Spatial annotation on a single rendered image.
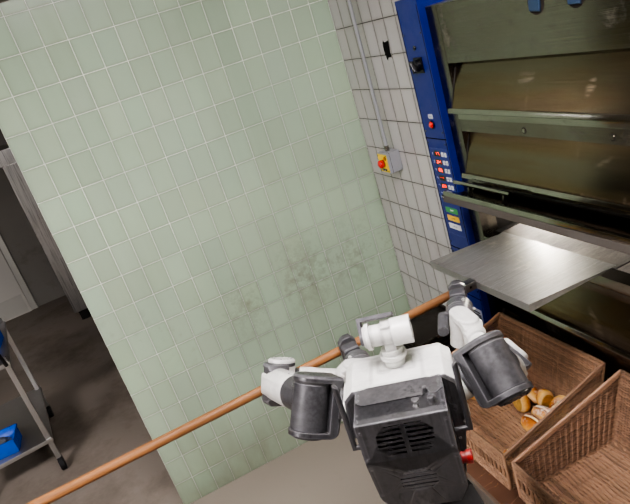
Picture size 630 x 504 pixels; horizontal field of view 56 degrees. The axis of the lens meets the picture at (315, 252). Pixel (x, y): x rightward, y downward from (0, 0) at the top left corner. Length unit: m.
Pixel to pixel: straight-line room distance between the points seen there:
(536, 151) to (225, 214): 1.54
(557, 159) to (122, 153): 1.85
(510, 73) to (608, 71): 0.40
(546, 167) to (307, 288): 1.58
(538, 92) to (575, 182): 0.30
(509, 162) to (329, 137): 1.17
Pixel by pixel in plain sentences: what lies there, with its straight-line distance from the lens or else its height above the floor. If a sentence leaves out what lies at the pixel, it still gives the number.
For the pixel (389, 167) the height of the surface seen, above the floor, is 1.44.
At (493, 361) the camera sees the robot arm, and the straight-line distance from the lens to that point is 1.40.
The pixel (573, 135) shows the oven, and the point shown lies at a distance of 1.98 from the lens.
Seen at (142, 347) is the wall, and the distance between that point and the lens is 3.13.
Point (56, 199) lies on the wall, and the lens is 2.91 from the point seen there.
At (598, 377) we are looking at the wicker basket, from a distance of 2.30.
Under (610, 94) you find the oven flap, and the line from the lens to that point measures 1.83.
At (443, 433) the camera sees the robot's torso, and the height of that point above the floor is 1.35.
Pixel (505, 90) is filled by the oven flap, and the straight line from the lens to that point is 2.15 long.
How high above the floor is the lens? 2.18
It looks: 20 degrees down
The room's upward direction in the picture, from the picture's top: 18 degrees counter-clockwise
